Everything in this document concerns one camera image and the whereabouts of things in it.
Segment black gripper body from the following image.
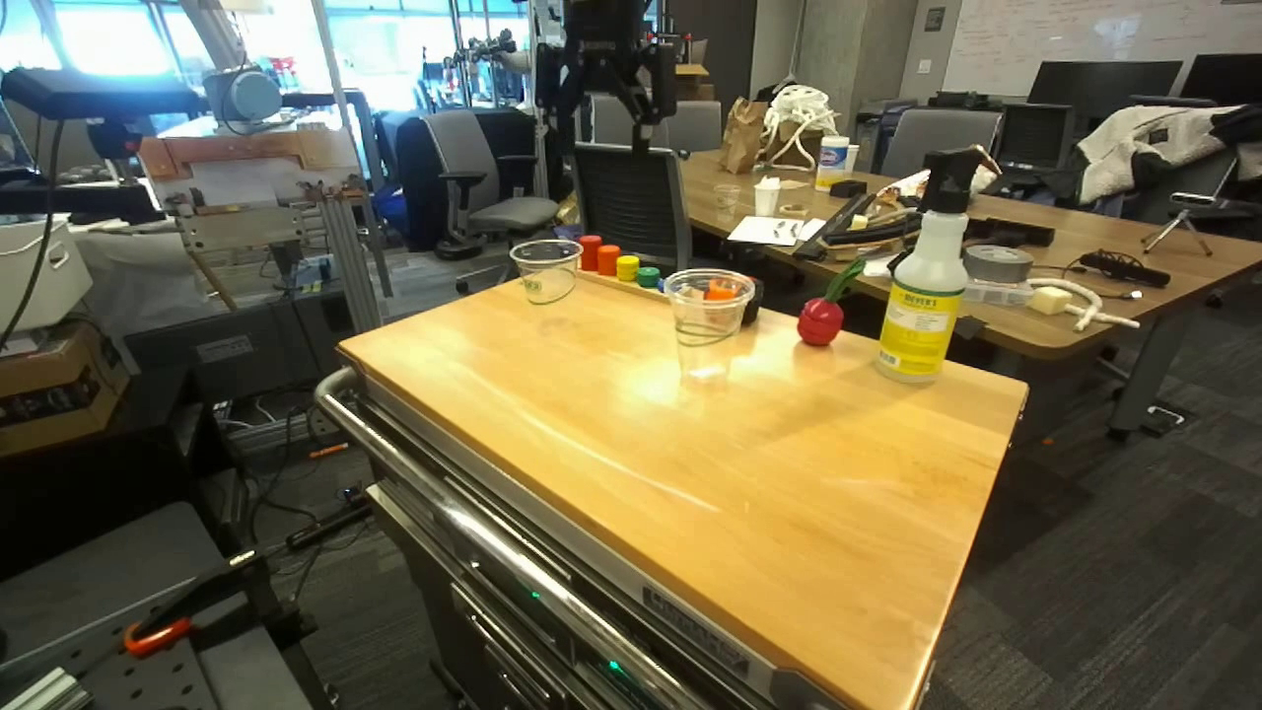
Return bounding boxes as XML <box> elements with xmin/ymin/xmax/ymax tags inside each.
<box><xmin>563</xmin><ymin>0</ymin><xmax>679</xmax><ymax>93</ymax></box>

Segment clear plastic cup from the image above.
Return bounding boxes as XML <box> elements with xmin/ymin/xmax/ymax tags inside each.
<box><xmin>663</xmin><ymin>272</ymin><xmax>757</xmax><ymax>385</ymax></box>
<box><xmin>659</xmin><ymin>264</ymin><xmax>761</xmax><ymax>354</ymax></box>
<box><xmin>503</xmin><ymin>234</ymin><xmax>583</xmax><ymax>310</ymax></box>

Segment grey office chair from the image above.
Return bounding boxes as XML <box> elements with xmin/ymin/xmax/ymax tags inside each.
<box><xmin>875</xmin><ymin>103</ymin><xmax>1008</xmax><ymax>183</ymax></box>
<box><xmin>583</xmin><ymin>89</ymin><xmax>730</xmax><ymax>155</ymax></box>
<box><xmin>418</xmin><ymin>107</ymin><xmax>563</xmax><ymax>264</ymax></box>

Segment dark mesh chair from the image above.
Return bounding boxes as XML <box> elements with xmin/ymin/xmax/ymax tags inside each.
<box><xmin>573</xmin><ymin>139</ymin><xmax>696</xmax><ymax>272</ymax></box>

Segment crumpled snack bag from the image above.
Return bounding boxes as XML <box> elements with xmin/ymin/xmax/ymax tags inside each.
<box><xmin>716</xmin><ymin>93</ymin><xmax>771</xmax><ymax>179</ymax></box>

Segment white paper cup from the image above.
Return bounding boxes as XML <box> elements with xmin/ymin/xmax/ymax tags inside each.
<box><xmin>749</xmin><ymin>175</ymin><xmax>788</xmax><ymax>222</ymax></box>

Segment white papers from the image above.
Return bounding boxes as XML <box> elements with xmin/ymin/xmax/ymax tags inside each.
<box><xmin>724</xmin><ymin>212</ymin><xmax>826</xmax><ymax>252</ymax></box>

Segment white canister blue label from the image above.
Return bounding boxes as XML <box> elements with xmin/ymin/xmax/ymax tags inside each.
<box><xmin>813</xmin><ymin>129</ymin><xmax>854</xmax><ymax>188</ymax></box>

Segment long black bar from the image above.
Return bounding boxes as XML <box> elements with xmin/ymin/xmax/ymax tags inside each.
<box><xmin>783</xmin><ymin>193</ymin><xmax>926</xmax><ymax>264</ymax></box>

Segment red toy pepper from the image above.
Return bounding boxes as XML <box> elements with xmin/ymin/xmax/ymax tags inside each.
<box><xmin>792</xmin><ymin>252</ymin><xmax>870</xmax><ymax>350</ymax></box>

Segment yellow label spray bottle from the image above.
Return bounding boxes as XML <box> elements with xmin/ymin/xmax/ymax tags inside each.
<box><xmin>875</xmin><ymin>143</ymin><xmax>988</xmax><ymax>385</ymax></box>

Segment grey round device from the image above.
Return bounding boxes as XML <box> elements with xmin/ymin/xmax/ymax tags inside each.
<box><xmin>201</xmin><ymin>58</ymin><xmax>286</xmax><ymax>129</ymax></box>

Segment tan box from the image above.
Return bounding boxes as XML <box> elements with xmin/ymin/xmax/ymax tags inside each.
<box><xmin>132</xmin><ymin>117</ymin><xmax>364</xmax><ymax>210</ymax></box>

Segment grey tape roll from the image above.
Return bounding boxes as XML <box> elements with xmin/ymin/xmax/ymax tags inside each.
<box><xmin>962</xmin><ymin>242</ymin><xmax>1041</xmax><ymax>291</ymax></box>

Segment black computer monitor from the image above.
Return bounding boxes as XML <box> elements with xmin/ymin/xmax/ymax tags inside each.
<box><xmin>996</xmin><ymin>100</ymin><xmax>1081</xmax><ymax>175</ymax></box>
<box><xmin>1177</xmin><ymin>53</ymin><xmax>1262</xmax><ymax>109</ymax></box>
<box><xmin>1024</xmin><ymin>54</ymin><xmax>1188</xmax><ymax>109</ymax></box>

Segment black flat tool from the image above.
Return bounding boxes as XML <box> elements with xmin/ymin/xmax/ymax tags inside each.
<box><xmin>1075</xmin><ymin>246</ymin><xmax>1176</xmax><ymax>291</ymax></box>

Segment white jacket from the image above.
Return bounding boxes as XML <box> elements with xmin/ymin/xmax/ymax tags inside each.
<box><xmin>1075</xmin><ymin>100</ymin><xmax>1255</xmax><ymax>210</ymax></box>

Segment steel tool cart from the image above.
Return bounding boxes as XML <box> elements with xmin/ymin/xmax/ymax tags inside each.
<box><xmin>310</xmin><ymin>252</ymin><xmax>1034</xmax><ymax>710</ymax></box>

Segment small tripod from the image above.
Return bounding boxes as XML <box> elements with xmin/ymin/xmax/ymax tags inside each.
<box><xmin>1138</xmin><ymin>193</ymin><xmax>1221</xmax><ymax>262</ymax></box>

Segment white machine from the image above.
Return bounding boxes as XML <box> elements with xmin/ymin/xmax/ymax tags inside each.
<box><xmin>0</xmin><ymin>212</ymin><xmax>99</xmax><ymax>342</ymax></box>

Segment long wooden desk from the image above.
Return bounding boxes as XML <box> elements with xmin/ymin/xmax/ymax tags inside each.
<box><xmin>682</xmin><ymin>145</ymin><xmax>1262</xmax><ymax>447</ymax></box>

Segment cardboard box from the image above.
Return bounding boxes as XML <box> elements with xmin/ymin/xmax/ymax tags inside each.
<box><xmin>0</xmin><ymin>325</ymin><xmax>139</xmax><ymax>460</ymax></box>

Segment grey perforated breadboard plate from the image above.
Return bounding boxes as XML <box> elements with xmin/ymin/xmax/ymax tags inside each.
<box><xmin>0</xmin><ymin>496</ymin><xmax>319</xmax><ymax>710</ymax></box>

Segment orange clamp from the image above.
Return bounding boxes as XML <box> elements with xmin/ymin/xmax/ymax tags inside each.
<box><xmin>119</xmin><ymin>610</ymin><xmax>195</xmax><ymax>664</ymax></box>

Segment white rope bundle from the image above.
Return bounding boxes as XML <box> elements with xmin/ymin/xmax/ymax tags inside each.
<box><xmin>761</xmin><ymin>79</ymin><xmax>845</xmax><ymax>175</ymax></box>

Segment chrome cart handle rail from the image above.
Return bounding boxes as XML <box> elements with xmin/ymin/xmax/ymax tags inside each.
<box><xmin>310</xmin><ymin>362</ymin><xmax>721</xmax><ymax>710</ymax></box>

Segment white cable bundle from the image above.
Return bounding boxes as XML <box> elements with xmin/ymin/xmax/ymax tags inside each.
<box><xmin>1021</xmin><ymin>272</ymin><xmax>1144</xmax><ymax>334</ymax></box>

